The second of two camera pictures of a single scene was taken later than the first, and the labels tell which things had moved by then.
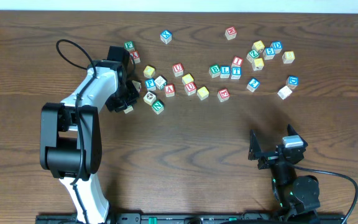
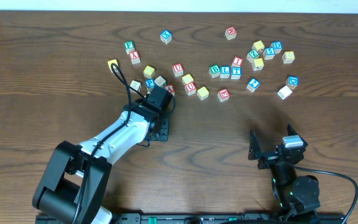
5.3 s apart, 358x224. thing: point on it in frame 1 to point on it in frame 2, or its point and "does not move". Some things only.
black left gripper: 127,100 to 163,130
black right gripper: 269,156 does not move
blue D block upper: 277,45 does not move
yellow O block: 202,93 does not move
